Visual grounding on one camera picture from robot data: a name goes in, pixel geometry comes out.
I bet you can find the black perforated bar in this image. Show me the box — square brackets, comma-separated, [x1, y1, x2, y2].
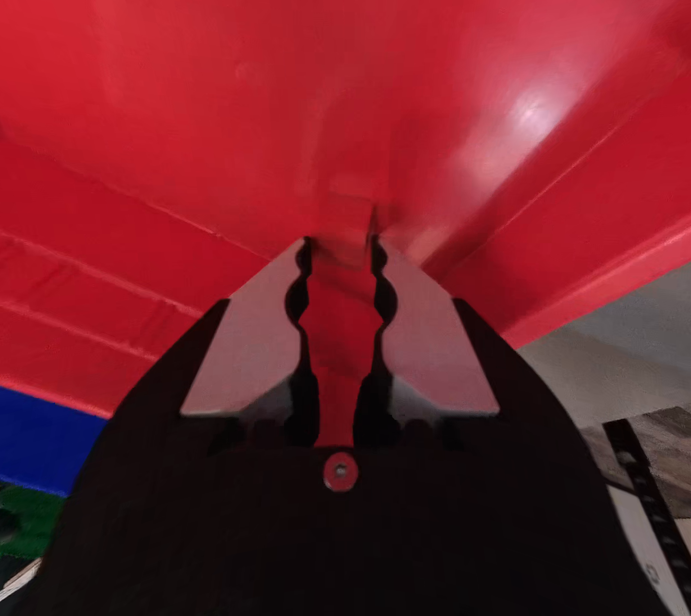
[601, 418, 691, 606]

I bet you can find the green plastic bin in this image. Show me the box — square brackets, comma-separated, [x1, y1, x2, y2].
[0, 484, 70, 558]

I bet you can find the blue plastic bin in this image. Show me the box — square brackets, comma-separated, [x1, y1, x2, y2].
[0, 384, 111, 499]

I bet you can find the red plastic bin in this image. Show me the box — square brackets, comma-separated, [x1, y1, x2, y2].
[0, 0, 691, 447]

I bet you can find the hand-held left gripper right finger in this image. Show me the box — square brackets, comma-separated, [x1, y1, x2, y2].
[353, 234, 501, 448]

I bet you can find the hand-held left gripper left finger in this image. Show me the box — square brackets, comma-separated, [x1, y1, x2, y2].
[180, 236, 320, 448]

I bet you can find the red wooden cube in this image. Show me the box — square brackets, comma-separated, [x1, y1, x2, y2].
[310, 190, 380, 271]

